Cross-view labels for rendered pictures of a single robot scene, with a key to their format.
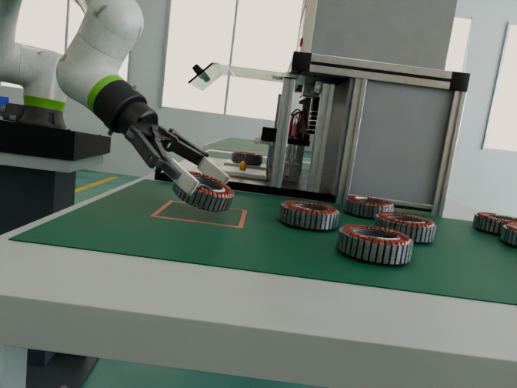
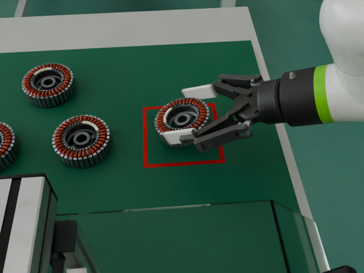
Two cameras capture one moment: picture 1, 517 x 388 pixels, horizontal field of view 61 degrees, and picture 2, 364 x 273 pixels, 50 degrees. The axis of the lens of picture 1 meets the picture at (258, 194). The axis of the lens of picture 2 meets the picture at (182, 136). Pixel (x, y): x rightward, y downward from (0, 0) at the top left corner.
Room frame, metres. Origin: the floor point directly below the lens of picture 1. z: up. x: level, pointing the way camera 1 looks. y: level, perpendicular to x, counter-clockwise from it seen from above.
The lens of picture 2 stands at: (1.32, 0.06, 1.39)
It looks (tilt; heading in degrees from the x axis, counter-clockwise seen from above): 52 degrees down; 175
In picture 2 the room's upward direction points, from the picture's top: straight up
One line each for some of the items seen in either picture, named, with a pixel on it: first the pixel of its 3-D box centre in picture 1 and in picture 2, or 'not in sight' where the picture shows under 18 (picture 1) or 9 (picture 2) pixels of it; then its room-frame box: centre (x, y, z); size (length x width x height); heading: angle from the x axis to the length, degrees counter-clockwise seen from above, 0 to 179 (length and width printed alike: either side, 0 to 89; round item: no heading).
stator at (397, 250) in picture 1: (374, 243); (49, 84); (0.67, -0.19, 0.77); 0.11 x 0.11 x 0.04
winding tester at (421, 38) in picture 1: (361, 43); not in sight; (1.46, -0.26, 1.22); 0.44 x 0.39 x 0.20; 0
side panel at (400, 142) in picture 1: (398, 148); not in sight; (1.15, -0.34, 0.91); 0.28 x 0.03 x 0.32; 90
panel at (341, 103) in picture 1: (325, 135); not in sight; (1.47, -0.20, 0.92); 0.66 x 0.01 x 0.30; 0
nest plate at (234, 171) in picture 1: (242, 172); not in sight; (1.35, 0.06, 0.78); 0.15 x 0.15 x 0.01; 0
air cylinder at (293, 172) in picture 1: (289, 171); not in sight; (1.35, -0.09, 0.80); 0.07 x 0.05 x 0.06; 0
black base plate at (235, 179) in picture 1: (248, 173); not in sight; (1.47, 0.04, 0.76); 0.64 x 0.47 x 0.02; 0
